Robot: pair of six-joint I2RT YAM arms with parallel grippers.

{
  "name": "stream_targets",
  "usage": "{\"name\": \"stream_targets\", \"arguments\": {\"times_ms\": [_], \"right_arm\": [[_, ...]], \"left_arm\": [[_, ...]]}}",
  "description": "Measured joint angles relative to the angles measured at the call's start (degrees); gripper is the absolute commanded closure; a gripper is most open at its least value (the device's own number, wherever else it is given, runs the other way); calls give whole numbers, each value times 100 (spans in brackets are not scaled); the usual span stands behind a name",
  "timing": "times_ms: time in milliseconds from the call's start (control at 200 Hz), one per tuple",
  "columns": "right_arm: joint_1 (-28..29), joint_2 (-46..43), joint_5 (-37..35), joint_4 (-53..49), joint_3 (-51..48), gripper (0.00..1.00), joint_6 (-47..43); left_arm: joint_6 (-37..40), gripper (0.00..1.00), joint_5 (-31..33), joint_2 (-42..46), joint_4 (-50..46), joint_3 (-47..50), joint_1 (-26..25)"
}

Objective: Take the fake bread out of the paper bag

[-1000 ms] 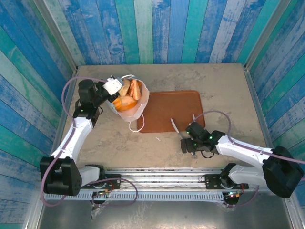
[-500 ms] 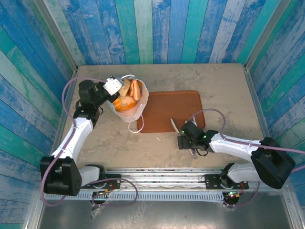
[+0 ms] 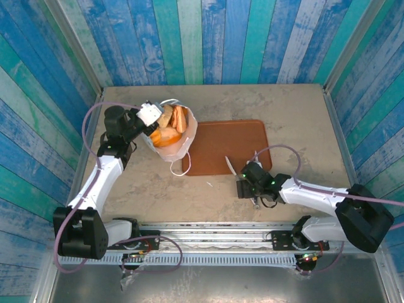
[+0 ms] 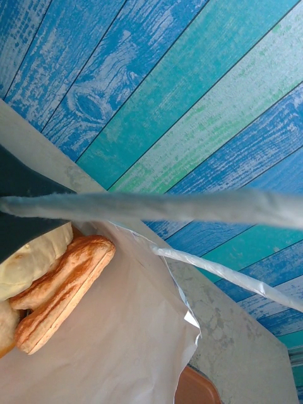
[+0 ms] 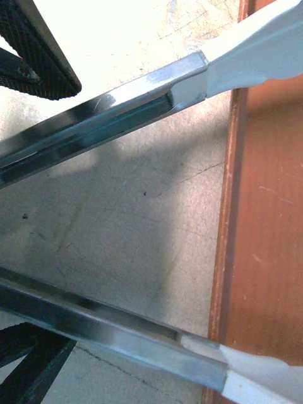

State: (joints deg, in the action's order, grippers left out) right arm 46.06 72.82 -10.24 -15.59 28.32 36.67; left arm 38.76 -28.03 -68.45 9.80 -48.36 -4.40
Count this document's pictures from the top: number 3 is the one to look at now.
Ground white paper bag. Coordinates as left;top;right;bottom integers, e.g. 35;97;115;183
140;98;199;177

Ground brown plastic tray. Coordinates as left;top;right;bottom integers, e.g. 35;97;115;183
181;119;273;177

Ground aluminium frame post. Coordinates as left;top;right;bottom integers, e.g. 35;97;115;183
324;0;381;94
44;0;104;97

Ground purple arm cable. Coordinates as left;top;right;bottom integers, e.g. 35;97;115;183
252;144;404;275
53;101;184;275

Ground pale braided fake bread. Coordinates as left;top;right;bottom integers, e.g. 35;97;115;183
157;104;174;129

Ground long orange fake baguette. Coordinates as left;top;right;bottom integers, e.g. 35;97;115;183
150;128;183;148

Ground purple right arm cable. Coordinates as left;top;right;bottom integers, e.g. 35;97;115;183
252;144;404;275

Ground clear plastic scrap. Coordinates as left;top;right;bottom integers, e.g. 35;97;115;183
119;271;141;291

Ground white slotted cable duct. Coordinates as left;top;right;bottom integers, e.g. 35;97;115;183
58;253;299;268

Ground grey metal base panel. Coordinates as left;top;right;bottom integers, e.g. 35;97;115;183
47;263;391;303

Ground aluminium mounting rail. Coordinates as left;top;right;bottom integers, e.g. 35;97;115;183
138;220;384;255

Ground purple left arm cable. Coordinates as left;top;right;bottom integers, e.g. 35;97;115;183
53;101;184;275

